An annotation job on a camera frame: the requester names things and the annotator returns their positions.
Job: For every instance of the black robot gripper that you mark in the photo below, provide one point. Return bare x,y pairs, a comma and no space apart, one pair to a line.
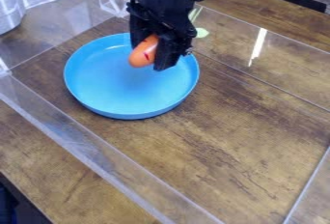
164,17

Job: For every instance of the orange toy carrot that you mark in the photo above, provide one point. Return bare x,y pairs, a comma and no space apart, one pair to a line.
143,54

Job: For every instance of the blue round tray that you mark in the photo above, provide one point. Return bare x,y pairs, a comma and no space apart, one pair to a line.
119,91

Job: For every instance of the clear acrylic enclosure wall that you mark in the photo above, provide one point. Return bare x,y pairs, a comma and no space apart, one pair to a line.
238,156

